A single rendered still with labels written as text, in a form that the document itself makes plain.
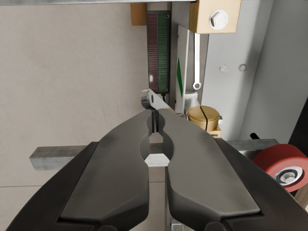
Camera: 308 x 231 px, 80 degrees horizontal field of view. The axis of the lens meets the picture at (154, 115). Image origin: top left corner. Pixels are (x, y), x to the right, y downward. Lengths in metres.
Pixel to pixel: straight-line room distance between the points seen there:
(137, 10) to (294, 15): 0.70
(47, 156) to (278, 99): 0.48
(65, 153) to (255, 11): 0.50
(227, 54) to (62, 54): 0.94
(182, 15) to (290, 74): 0.25
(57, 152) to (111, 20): 0.87
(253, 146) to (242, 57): 0.26
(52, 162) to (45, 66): 0.97
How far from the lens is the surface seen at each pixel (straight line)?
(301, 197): 0.46
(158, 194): 1.83
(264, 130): 0.54
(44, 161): 0.38
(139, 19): 1.02
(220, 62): 0.53
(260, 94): 0.55
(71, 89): 1.28
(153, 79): 0.42
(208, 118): 0.29
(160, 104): 0.15
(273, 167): 0.33
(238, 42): 0.53
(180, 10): 0.40
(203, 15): 0.25
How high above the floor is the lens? 1.10
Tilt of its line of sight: 60 degrees down
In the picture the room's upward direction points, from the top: 177 degrees clockwise
